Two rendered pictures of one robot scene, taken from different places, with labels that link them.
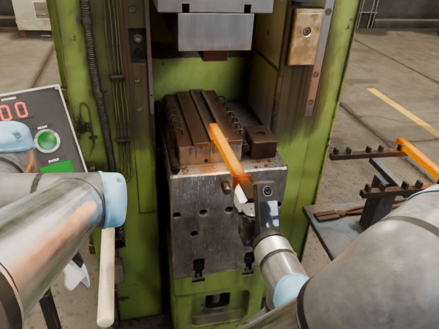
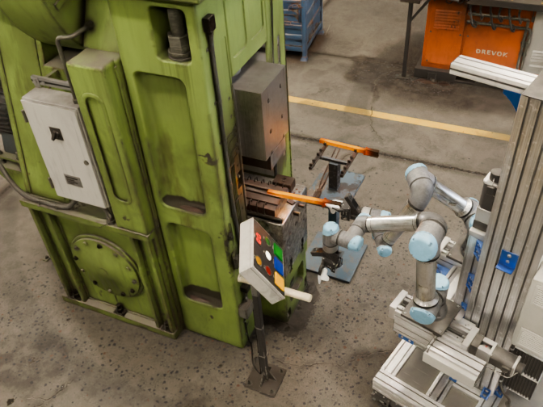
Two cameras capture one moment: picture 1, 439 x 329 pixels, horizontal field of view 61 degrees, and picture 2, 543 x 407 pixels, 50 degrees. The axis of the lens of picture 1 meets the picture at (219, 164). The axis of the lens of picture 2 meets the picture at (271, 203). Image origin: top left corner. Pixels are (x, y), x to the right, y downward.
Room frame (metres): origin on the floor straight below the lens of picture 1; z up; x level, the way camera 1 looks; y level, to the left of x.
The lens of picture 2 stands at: (-0.62, 1.98, 3.17)
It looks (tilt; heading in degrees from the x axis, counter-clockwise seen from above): 41 degrees down; 311
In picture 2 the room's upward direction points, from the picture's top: 4 degrees counter-clockwise
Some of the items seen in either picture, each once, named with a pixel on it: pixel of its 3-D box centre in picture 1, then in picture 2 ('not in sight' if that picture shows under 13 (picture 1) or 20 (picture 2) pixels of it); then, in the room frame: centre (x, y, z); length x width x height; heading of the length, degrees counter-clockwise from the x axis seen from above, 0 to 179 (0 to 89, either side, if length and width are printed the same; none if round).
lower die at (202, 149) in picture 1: (198, 121); (249, 195); (1.22, 0.08, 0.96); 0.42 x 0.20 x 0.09; 15
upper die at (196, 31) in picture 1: (201, 15); (243, 145); (1.22, 0.08, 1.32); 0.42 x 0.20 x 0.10; 15
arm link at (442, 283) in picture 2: not in sight; (435, 288); (0.00, 0.13, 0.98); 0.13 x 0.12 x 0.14; 97
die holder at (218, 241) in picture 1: (210, 180); (254, 221); (1.24, 0.03, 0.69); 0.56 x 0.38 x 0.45; 15
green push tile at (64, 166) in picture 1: (59, 177); (277, 252); (0.76, 0.39, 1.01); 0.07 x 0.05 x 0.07; 130
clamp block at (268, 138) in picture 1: (259, 141); (284, 183); (1.12, -0.13, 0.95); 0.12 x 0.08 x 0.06; 15
